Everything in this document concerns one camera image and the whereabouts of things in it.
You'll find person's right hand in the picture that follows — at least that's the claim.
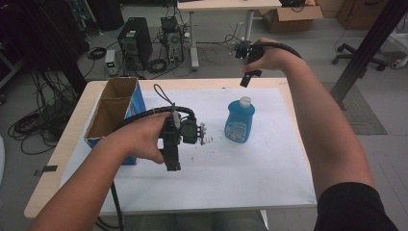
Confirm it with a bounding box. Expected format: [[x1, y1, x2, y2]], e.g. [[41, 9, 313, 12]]
[[242, 37, 300, 74]]

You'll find person's left hand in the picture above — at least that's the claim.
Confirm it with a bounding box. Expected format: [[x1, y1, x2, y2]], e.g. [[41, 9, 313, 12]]
[[104, 112, 171, 166]]

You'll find closed brown cardboard box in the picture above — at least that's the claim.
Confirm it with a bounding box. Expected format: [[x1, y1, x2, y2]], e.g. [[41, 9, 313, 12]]
[[336, 0, 392, 32]]

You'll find white desk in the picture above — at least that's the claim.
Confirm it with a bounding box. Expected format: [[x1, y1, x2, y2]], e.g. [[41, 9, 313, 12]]
[[176, 0, 283, 72]]

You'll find black office chair base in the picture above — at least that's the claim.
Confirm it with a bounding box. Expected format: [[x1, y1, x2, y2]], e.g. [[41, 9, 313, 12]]
[[331, 42, 389, 72]]

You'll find blue bottle with white cap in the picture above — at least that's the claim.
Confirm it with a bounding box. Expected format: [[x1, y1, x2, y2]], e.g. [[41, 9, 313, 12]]
[[223, 95, 257, 144]]

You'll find open brown cardboard box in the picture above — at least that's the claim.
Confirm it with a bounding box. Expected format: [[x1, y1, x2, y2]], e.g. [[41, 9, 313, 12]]
[[259, 4, 324, 34]]

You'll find bundle of black floor cables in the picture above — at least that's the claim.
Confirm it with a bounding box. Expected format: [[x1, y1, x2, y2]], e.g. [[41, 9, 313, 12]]
[[7, 68, 80, 156]]

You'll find black metal post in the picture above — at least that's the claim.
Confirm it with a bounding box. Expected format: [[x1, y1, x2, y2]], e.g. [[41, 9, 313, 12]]
[[329, 0, 408, 111]]

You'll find coiled black cable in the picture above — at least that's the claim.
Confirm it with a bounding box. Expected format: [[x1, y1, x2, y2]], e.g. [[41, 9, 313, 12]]
[[146, 58, 168, 74], [86, 46, 108, 61]]

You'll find open-sided computer tower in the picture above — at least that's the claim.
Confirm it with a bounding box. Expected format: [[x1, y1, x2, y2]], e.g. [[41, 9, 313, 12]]
[[160, 15, 186, 64]]

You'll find dark curtain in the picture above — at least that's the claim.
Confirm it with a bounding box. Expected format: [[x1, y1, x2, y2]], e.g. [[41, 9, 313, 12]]
[[0, 0, 90, 94]]

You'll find black sleeve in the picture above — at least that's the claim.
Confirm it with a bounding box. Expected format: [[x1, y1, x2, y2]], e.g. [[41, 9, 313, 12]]
[[313, 181, 399, 231]]

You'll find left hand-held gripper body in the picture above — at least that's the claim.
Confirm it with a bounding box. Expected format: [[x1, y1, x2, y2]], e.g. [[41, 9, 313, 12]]
[[160, 110, 208, 152]]

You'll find grey floor mat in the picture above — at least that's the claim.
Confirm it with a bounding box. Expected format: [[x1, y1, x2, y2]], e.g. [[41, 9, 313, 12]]
[[321, 81, 389, 136]]

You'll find white paper mat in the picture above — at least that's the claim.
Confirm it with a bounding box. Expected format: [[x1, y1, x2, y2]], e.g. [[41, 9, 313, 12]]
[[60, 88, 318, 215]]

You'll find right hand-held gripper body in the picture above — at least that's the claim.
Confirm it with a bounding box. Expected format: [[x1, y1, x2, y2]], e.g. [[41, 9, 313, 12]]
[[234, 39, 265, 64]]

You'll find thin grey cable with plug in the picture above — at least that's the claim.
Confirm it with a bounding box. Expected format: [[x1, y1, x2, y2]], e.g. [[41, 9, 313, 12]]
[[152, 83, 182, 130]]

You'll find black computer tower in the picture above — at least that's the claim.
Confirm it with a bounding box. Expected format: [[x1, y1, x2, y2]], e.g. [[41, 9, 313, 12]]
[[116, 16, 154, 71]]

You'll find small grey power unit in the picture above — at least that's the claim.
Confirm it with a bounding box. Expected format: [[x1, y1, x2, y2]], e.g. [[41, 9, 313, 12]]
[[104, 49, 118, 77]]

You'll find black tape strip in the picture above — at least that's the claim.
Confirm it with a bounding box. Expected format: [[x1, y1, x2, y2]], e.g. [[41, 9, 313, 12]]
[[33, 165, 59, 177]]

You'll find blue-sided cardboard box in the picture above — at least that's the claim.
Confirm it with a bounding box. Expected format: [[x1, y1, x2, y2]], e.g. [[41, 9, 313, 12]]
[[84, 76, 147, 167]]

